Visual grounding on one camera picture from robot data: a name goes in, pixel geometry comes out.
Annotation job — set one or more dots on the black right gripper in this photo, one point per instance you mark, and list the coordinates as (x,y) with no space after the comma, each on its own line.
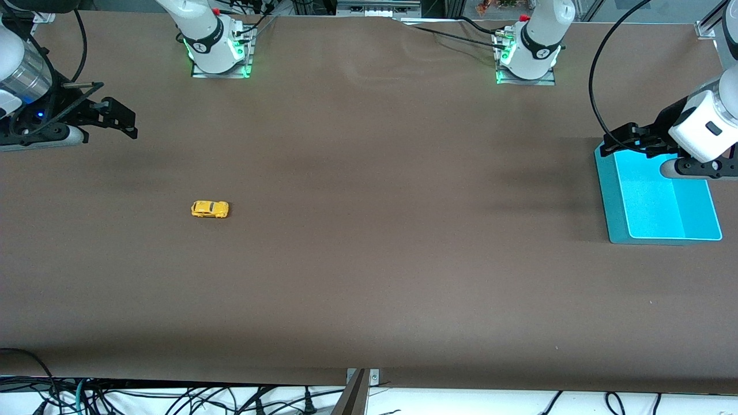
(68,106)

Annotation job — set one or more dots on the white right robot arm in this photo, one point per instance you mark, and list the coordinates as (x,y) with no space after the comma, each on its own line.
(207,40)

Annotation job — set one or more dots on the turquoise plastic bin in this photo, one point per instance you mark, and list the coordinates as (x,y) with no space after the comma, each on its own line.
(651,202)

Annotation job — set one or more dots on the grey metal control box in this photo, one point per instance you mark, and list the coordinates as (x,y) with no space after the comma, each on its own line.
(377,8)

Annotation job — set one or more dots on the metal table edge bracket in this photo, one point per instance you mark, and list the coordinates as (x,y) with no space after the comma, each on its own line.
(373,377)

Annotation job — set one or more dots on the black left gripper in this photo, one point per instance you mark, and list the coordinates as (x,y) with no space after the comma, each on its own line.
(657,132)

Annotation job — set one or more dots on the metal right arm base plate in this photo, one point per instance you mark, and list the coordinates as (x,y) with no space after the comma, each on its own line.
(249,57)

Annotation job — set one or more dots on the aluminium corner bracket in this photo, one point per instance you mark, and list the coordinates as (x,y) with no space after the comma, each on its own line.
(706,30)
(43,16)

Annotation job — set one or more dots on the brown angled strut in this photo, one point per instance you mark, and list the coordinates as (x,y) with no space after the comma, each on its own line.
(351,400)

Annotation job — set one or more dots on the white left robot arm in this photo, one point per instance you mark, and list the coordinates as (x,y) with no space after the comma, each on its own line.
(539,46)

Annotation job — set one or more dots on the yellow beetle toy car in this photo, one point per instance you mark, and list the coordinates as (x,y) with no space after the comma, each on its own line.
(210,209)

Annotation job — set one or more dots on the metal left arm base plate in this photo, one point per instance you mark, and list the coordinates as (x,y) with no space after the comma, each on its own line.
(524,82)

